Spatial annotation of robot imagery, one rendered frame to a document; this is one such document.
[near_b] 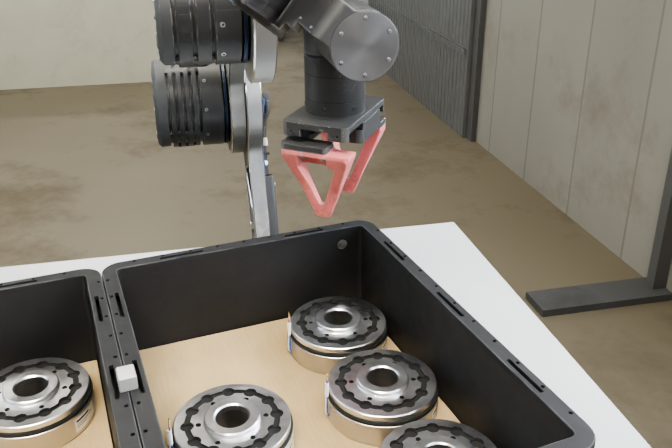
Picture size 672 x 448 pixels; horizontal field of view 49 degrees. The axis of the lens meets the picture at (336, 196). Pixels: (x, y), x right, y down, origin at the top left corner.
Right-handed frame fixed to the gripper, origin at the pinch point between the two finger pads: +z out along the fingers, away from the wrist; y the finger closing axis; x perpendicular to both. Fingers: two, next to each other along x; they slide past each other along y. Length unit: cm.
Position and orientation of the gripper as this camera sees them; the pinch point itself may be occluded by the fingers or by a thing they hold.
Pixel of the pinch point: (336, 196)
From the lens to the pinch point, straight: 73.2
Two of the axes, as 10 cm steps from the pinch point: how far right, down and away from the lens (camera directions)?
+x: -9.2, -1.5, 3.5
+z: 0.1, 9.1, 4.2
